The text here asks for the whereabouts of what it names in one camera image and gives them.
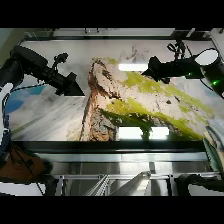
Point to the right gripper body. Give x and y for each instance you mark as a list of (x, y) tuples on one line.
[(159, 69)]

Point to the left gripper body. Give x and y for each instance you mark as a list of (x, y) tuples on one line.
[(68, 87)]

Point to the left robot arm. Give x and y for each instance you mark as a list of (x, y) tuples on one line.
[(28, 61)]

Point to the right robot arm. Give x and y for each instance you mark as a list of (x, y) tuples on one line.
[(186, 68)]

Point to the brown garment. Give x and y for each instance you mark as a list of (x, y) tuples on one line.
[(23, 166)]

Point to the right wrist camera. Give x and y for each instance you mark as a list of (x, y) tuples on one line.
[(177, 50)]

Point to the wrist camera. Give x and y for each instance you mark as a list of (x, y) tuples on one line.
[(60, 58), (177, 50)]

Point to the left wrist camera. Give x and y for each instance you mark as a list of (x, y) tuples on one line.
[(60, 58)]

